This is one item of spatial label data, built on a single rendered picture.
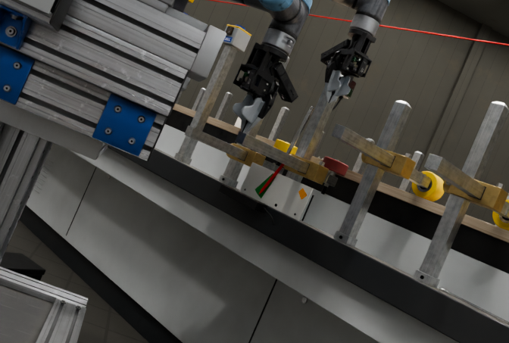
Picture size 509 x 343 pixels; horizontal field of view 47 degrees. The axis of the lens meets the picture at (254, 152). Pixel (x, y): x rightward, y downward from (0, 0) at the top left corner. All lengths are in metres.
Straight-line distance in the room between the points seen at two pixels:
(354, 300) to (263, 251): 0.34
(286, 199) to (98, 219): 1.27
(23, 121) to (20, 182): 0.18
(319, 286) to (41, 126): 0.84
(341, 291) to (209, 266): 0.72
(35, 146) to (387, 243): 1.01
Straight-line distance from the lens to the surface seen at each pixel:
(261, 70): 1.38
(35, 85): 1.10
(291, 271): 1.68
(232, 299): 2.07
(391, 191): 1.77
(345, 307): 1.57
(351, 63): 1.63
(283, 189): 1.72
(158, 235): 2.42
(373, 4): 1.69
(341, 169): 1.77
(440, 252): 1.45
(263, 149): 1.54
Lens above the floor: 0.80
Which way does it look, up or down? 1 degrees up
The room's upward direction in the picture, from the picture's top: 24 degrees clockwise
